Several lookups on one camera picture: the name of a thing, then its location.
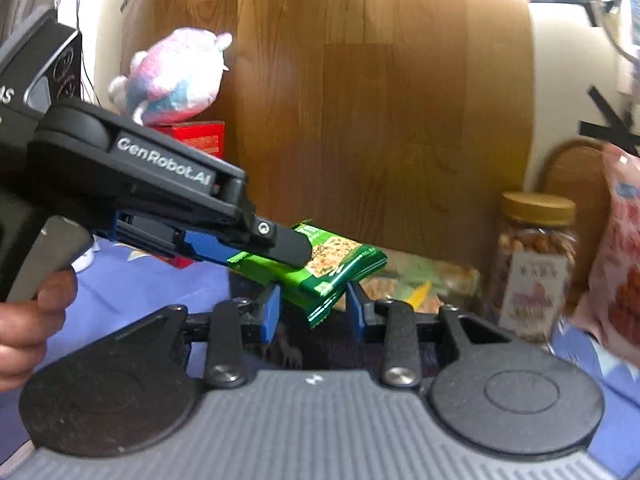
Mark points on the red gift box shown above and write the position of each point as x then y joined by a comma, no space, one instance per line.
200,135

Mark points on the clear nut jar gold lid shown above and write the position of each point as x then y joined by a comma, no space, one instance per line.
535,260

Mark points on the pink snack bag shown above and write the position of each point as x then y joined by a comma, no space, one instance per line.
620,260

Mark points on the green snack packet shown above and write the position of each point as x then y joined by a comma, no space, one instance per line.
345,260

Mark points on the blue printed cloth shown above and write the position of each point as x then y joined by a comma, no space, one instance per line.
150,285

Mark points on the wooden chair back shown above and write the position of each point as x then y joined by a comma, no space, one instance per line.
570,170

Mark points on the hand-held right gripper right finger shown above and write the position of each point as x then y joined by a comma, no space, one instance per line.
356,312

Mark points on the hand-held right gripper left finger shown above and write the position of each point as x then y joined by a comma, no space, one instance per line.
271,312

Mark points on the pastel plush toy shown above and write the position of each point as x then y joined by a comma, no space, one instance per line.
170,80

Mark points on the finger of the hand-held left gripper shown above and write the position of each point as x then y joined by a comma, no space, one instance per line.
280,245
205,251

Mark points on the person's left hand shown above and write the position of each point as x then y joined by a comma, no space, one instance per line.
25,335

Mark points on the wooden board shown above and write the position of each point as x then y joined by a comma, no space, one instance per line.
375,85

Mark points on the light green packet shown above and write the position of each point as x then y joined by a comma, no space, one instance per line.
415,267

